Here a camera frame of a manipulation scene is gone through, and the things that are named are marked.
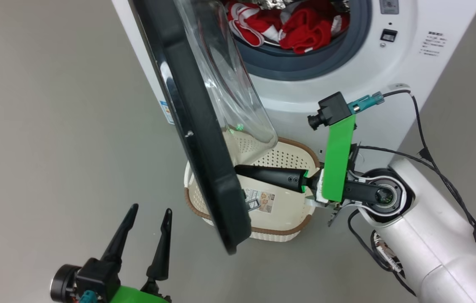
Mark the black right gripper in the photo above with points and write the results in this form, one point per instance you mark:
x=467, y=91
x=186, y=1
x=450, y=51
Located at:
x=313, y=185

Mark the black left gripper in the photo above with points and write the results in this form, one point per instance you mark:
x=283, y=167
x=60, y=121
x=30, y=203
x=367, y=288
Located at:
x=156, y=288

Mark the black glass washing machine door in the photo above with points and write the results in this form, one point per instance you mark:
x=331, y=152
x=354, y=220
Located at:
x=196, y=126

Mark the red and white garment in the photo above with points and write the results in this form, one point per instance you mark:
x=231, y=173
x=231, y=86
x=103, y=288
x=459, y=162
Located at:
x=305, y=29

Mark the cream perforated laundry basket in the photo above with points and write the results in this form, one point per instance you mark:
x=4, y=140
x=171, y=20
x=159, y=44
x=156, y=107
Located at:
x=280, y=160

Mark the basket product label sticker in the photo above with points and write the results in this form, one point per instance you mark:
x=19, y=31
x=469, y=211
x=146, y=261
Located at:
x=260, y=200

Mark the grey rubber door gasket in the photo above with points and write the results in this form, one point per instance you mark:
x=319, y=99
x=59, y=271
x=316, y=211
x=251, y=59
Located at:
x=305, y=67

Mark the white front-load washing machine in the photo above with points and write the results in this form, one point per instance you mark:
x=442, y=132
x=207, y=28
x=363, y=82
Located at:
x=389, y=84

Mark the black door latch socket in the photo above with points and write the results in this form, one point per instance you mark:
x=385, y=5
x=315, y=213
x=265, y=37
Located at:
x=388, y=35

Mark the grey square washer button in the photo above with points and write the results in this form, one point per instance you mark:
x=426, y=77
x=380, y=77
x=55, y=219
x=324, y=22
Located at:
x=388, y=5

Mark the printed text warning label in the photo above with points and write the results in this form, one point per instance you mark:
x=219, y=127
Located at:
x=433, y=43

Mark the green left camera mount plate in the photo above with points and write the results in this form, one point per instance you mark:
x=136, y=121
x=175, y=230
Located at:
x=133, y=295

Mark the green camera mount plate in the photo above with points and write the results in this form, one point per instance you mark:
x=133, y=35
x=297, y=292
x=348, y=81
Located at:
x=133, y=295
x=338, y=160

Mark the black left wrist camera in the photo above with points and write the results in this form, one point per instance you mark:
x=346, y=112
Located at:
x=97, y=273

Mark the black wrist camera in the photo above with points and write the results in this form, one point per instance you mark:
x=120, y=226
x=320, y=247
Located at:
x=97, y=273
x=332, y=109

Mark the green right camera mount plate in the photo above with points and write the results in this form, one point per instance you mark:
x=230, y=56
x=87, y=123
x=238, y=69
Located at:
x=338, y=160

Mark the teal left camera connector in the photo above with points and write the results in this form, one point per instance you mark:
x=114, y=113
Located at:
x=87, y=297

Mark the teal camera connector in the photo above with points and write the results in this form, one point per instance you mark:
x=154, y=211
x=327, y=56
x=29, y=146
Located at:
x=87, y=297
x=364, y=102

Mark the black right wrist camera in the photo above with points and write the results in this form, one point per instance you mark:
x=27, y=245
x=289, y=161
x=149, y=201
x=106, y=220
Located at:
x=332, y=109

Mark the teal right camera connector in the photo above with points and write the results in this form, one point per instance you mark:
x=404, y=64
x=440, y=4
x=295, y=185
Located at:
x=364, y=102

